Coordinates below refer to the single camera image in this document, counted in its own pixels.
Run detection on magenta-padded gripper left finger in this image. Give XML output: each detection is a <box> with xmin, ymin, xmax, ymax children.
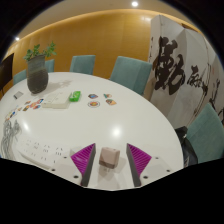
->
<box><xmin>49</xmin><ymin>142</ymin><xmax>97</xmax><ymax>188</ymax></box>

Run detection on teal upholstered chair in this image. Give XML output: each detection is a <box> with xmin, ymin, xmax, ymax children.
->
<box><xmin>69</xmin><ymin>54</ymin><xmax>97</xmax><ymax>76</ymax></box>
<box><xmin>12</xmin><ymin>68</ymin><xmax>28</xmax><ymax>86</ymax></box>
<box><xmin>44</xmin><ymin>58</ymin><xmax>56</xmax><ymax>74</ymax></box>
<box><xmin>109</xmin><ymin>55</ymin><xmax>153</xmax><ymax>97</ymax></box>
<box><xmin>184</xmin><ymin>102</ymin><xmax>224</xmax><ymax>165</ymax></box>

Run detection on white cardboard box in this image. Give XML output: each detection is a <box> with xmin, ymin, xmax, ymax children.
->
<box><xmin>53</xmin><ymin>92</ymin><xmax>72</xmax><ymax>110</ymax></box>
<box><xmin>41</xmin><ymin>93</ymin><xmax>59</xmax><ymax>109</ymax></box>

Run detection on coiled grey cable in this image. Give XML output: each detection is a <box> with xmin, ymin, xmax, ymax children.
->
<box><xmin>0</xmin><ymin>119</ymin><xmax>24</xmax><ymax>160</ymax></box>

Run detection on recessed ceiling lights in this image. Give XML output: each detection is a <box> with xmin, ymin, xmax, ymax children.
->
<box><xmin>13</xmin><ymin>0</ymin><xmax>139</xmax><ymax>42</ymax></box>

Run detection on black wall screen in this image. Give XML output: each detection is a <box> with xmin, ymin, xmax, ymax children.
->
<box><xmin>0</xmin><ymin>52</ymin><xmax>15</xmax><ymax>91</ymax></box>

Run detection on folding screen with calligraphy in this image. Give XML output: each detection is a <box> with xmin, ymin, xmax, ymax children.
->
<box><xmin>146</xmin><ymin>13</ymin><xmax>224</xmax><ymax>129</ymax></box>

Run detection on white rimmed round sticker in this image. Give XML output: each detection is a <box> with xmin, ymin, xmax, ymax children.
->
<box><xmin>87</xmin><ymin>100</ymin><xmax>101</xmax><ymax>109</ymax></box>

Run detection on potted plant in grey vase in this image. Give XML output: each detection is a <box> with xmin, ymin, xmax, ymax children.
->
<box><xmin>22</xmin><ymin>41</ymin><xmax>58</xmax><ymax>95</ymax></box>

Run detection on small green box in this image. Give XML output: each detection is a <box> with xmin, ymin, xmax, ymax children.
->
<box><xmin>68</xmin><ymin>90</ymin><xmax>82</xmax><ymax>103</ymax></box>

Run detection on pale pink charger block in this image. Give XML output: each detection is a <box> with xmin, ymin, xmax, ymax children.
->
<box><xmin>98</xmin><ymin>146</ymin><xmax>121</xmax><ymax>174</ymax></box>

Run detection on black bag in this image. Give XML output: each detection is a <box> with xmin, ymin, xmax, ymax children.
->
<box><xmin>174</xmin><ymin>125</ymin><xmax>199</xmax><ymax>168</ymax></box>

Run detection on orange green sticker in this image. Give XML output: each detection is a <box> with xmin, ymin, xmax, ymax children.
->
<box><xmin>105</xmin><ymin>98</ymin><xmax>118</xmax><ymax>106</ymax></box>

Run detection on colourful sticker sheet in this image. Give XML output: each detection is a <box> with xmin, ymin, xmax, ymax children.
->
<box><xmin>4</xmin><ymin>106</ymin><xmax>21</xmax><ymax>122</ymax></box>

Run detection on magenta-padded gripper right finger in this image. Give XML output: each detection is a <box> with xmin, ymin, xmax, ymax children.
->
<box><xmin>125</xmin><ymin>142</ymin><xmax>175</xmax><ymax>188</ymax></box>

